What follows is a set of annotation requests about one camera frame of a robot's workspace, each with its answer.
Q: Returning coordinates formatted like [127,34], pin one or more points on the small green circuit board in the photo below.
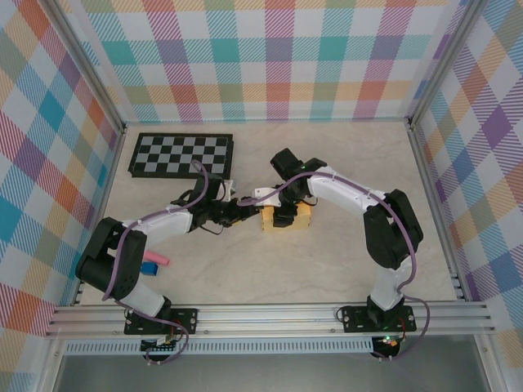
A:
[159,344]
[388,342]

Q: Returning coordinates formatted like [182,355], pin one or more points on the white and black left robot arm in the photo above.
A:
[98,261]

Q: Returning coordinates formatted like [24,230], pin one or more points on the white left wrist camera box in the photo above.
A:
[231,188]

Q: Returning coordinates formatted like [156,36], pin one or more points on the aluminium side rail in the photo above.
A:
[430,183]
[111,179]

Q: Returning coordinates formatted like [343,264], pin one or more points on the yellow paper box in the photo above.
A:
[304,216]

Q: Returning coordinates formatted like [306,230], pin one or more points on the wide aluminium base rail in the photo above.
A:
[265,318]

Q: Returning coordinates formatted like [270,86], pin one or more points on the pink toy microphone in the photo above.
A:
[157,258]

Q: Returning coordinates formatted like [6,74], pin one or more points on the grey metal panel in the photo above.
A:
[265,375]

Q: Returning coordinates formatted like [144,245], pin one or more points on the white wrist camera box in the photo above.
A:
[267,196]
[231,188]

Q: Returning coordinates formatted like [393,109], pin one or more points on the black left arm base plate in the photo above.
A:
[184,320]

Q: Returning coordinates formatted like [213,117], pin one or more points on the black grey chessboard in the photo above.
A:
[180,157]

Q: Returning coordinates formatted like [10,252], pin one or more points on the aluminium frame post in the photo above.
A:
[95,69]
[443,61]

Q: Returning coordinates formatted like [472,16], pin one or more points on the small blue block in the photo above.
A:
[149,268]

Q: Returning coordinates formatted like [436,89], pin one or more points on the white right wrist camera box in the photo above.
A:
[267,196]

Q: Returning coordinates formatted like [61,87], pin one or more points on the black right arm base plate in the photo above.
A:
[355,320]

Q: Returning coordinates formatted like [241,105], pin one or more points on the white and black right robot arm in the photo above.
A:
[384,232]

